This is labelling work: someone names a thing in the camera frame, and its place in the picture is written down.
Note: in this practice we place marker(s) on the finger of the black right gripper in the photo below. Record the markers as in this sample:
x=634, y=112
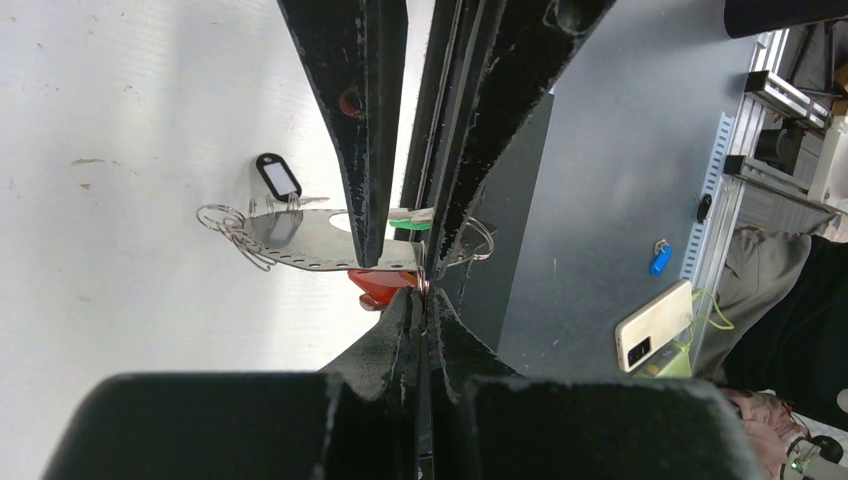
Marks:
x=488, y=66
x=353, y=54

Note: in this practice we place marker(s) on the white smartphone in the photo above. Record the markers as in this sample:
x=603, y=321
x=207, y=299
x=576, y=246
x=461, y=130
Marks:
x=654, y=325

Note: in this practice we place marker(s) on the key with green tag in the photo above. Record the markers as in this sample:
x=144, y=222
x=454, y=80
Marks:
x=411, y=220

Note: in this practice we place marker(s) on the key with black tag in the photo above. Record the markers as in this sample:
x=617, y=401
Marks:
x=281, y=182

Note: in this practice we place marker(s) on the seated person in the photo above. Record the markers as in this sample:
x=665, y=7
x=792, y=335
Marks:
x=785, y=295

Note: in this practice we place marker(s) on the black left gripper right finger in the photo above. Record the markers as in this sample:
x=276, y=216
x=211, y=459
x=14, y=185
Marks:
x=490, y=422

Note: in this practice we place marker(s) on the black key fob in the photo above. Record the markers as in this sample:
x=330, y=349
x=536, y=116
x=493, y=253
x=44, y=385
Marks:
x=703, y=208

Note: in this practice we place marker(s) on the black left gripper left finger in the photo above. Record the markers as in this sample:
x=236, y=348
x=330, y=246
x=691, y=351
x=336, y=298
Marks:
x=353, y=419

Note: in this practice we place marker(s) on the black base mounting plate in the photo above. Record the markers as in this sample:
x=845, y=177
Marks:
x=480, y=291

